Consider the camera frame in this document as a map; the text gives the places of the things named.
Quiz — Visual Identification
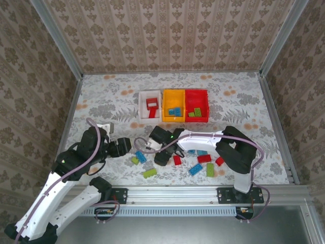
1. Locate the white plastic bin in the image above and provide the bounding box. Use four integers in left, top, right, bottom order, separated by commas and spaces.
138, 90, 163, 124

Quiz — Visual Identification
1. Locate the yellow plastic bin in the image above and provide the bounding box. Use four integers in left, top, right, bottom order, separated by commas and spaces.
161, 88, 187, 123

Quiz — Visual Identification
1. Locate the red plastic bin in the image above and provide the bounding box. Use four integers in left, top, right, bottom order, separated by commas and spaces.
184, 88, 211, 123

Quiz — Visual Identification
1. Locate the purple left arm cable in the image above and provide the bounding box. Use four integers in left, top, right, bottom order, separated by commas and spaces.
15, 117, 120, 242

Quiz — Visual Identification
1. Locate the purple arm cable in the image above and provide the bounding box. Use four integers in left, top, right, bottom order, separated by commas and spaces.
134, 132, 270, 224
15, 117, 120, 242

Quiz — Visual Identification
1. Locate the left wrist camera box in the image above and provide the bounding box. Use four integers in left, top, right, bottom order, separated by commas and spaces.
97, 122, 114, 134

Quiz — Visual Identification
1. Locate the aluminium mounting rail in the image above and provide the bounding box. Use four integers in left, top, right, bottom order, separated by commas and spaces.
60, 185, 315, 204

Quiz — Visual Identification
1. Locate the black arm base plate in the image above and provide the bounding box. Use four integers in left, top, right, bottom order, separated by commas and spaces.
109, 188, 127, 204
217, 187, 265, 204

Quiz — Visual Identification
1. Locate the aluminium side rail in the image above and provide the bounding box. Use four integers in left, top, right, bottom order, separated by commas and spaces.
256, 72, 300, 185
59, 75, 84, 148

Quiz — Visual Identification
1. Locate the slotted grey cable duct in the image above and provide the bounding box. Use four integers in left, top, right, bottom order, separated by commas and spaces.
76, 206, 236, 217

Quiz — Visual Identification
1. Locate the aluminium rear rail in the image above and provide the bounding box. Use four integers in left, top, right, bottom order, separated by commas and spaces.
82, 69, 262, 76

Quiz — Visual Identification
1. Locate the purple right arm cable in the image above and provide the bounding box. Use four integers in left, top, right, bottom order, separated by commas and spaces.
134, 132, 270, 224

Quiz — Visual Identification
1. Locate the aluminium frame post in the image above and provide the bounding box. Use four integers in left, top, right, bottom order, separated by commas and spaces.
29, 0, 84, 80
258, 0, 310, 77

